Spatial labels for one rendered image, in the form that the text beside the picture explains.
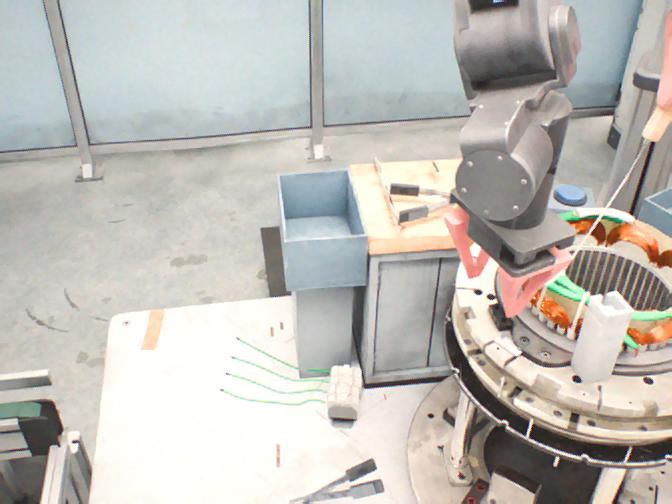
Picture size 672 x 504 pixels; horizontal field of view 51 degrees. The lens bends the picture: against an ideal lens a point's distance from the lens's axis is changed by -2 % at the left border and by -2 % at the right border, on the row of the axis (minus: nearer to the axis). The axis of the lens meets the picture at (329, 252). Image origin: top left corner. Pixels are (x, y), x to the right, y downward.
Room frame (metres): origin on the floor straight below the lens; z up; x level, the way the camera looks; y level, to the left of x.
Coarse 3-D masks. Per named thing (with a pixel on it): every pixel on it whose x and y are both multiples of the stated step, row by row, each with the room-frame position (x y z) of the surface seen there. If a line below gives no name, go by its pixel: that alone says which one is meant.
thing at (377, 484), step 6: (372, 480) 0.51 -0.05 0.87; (378, 480) 0.50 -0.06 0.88; (354, 486) 0.50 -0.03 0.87; (360, 486) 0.50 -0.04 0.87; (366, 486) 0.50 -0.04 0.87; (372, 486) 0.50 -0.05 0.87; (378, 486) 0.50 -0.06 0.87; (354, 492) 0.50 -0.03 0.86; (360, 492) 0.50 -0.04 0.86; (366, 492) 0.50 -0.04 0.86; (372, 492) 0.49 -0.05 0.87; (378, 492) 0.49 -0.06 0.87; (354, 498) 0.49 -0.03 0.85
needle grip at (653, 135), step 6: (660, 108) 0.58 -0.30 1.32; (666, 108) 0.58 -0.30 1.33; (654, 114) 0.58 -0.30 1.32; (660, 114) 0.58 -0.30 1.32; (666, 114) 0.58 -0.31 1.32; (654, 120) 0.58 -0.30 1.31; (660, 120) 0.58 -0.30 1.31; (666, 120) 0.58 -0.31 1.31; (648, 126) 0.58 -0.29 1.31; (654, 126) 0.58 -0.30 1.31; (660, 126) 0.58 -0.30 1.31; (666, 126) 0.58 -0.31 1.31; (642, 132) 0.59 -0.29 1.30; (648, 132) 0.58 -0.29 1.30; (654, 132) 0.58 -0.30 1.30; (660, 132) 0.58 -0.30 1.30; (648, 138) 0.58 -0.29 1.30; (654, 138) 0.58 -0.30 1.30
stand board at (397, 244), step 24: (360, 168) 0.91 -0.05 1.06; (384, 168) 0.91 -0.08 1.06; (408, 168) 0.91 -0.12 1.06; (456, 168) 0.91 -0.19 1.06; (360, 192) 0.84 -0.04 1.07; (384, 216) 0.78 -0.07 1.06; (432, 216) 0.78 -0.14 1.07; (384, 240) 0.73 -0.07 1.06; (408, 240) 0.74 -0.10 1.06; (432, 240) 0.74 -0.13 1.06
